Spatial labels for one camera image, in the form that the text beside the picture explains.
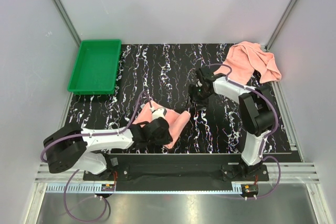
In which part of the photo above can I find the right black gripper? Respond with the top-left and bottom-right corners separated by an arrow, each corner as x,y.
185,84 -> 212,112

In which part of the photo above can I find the pink striped towel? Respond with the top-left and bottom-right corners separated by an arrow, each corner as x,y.
133,102 -> 191,150

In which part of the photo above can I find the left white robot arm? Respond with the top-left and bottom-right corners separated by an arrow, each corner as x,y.
41,117 -> 173,180

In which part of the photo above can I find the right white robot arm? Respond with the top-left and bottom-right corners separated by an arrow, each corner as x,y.
188,67 -> 278,181

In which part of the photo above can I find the black marble pattern mat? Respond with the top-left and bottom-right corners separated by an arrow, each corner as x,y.
56,42 -> 296,154

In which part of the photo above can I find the green plastic tray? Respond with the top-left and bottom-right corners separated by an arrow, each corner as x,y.
68,39 -> 122,95

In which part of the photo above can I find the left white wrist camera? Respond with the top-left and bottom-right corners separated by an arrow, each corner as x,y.
150,107 -> 167,120

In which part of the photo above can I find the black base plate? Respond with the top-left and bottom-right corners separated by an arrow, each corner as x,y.
83,154 -> 269,193

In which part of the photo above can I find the white slotted cable duct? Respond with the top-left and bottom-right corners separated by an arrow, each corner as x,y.
46,183 -> 116,194

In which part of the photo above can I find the aluminium frame rail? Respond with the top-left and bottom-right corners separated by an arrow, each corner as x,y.
266,163 -> 320,184

